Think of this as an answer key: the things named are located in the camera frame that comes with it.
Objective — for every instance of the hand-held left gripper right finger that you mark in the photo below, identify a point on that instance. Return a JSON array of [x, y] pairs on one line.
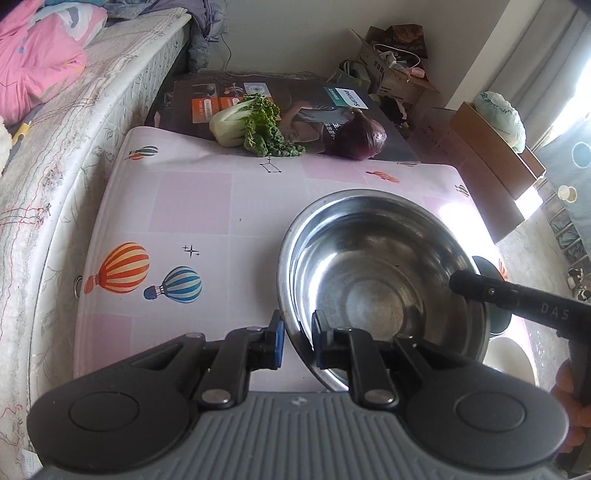
[[318, 339]]

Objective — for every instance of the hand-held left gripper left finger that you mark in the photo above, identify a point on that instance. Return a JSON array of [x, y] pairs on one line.
[[277, 344]]

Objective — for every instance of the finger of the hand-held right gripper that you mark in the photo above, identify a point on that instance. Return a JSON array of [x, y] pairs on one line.
[[485, 290]]

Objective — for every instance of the deep stainless steel bowl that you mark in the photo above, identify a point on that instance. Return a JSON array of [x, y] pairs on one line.
[[369, 258]]

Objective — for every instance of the person's right hand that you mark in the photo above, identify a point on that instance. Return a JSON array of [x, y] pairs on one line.
[[565, 387]]

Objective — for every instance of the blue dotted blanket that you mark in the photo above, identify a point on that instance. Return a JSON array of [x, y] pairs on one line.
[[568, 161]]

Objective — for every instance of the long shallow cardboard box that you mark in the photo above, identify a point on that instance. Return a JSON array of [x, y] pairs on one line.
[[485, 134]]

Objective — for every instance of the pink balloon print tablecloth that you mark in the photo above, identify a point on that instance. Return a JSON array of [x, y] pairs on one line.
[[184, 207]]

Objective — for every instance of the cabbage in plastic bag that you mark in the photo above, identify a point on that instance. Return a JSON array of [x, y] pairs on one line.
[[501, 115]]

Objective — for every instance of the red cabbage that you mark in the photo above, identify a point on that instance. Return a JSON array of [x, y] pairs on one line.
[[360, 136]]

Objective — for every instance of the open cardboard box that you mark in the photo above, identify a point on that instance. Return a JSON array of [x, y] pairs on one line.
[[397, 85]]

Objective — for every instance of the bok choy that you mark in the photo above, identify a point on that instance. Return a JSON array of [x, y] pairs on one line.
[[231, 122]]

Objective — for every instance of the grey curtain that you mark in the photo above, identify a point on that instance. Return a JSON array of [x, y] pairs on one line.
[[531, 55]]

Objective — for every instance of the dark printed appliance carton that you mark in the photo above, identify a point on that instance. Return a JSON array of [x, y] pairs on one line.
[[304, 92]]

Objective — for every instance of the dark printed bag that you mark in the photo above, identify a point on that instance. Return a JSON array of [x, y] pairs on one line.
[[406, 34]]

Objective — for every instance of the white quilted mattress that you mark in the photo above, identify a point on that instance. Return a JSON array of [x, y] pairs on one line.
[[69, 138]]

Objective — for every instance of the grey-blue clothing pile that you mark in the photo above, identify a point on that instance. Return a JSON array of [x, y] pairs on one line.
[[203, 27]]

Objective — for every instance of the small yellow object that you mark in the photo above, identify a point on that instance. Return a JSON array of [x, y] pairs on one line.
[[22, 133]]

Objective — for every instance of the white plush item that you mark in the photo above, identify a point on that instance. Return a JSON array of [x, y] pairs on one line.
[[3, 143]]

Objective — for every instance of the pink patterned quilt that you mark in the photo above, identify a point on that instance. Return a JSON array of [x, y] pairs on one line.
[[41, 60]]

